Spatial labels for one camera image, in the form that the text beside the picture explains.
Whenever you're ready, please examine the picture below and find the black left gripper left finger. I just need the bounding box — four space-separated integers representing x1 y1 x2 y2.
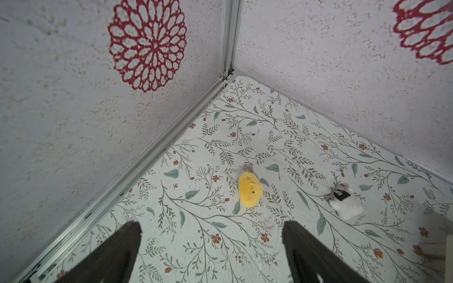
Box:
57 221 142 283

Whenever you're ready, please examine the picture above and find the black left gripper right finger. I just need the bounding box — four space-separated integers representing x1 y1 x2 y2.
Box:
282 221 367 283

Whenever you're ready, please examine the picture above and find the white two-tier shelf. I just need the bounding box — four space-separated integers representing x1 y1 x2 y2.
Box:
419 235 453 283

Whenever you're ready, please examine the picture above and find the white and black plush toy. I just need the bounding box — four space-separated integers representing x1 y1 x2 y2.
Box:
328 185 363 221

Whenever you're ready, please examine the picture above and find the yellow chick plush toy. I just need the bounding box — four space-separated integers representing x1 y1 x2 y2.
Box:
238 172 264 208

